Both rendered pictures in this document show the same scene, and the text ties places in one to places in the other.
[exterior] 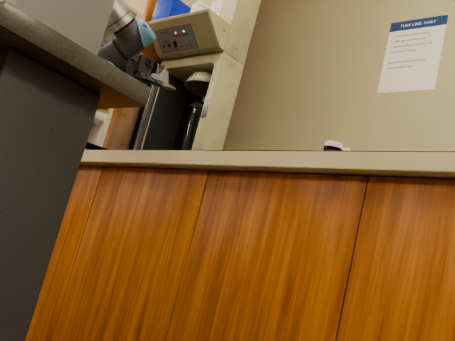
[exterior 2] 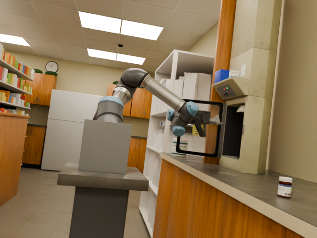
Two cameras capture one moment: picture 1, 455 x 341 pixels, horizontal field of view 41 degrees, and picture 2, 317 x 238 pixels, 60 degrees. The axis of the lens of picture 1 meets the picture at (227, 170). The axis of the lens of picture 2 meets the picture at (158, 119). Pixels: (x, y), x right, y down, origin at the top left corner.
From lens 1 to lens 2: 0.74 m
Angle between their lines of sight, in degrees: 36
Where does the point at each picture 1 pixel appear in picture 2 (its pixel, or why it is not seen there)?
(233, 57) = (256, 96)
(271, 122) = (298, 118)
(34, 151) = (98, 225)
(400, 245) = not seen: outside the picture
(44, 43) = (81, 183)
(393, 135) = not seen: outside the picture
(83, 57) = (104, 182)
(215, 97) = (248, 122)
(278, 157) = (242, 196)
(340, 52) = not seen: outside the picture
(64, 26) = (106, 158)
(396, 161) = (294, 224)
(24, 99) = (88, 203)
